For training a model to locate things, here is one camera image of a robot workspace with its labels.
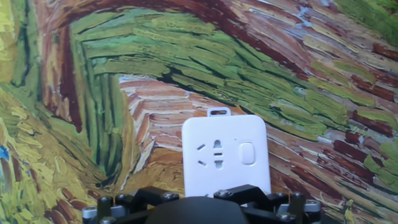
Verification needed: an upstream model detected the white four-button power strip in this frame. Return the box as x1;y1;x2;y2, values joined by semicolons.
181;106;272;198

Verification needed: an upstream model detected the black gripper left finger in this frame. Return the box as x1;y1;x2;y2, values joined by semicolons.
81;185;180;224

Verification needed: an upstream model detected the Van Gogh painting cloth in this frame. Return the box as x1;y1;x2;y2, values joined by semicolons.
0;0;398;224

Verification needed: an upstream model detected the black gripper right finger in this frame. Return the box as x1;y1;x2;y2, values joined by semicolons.
213;184;322;224

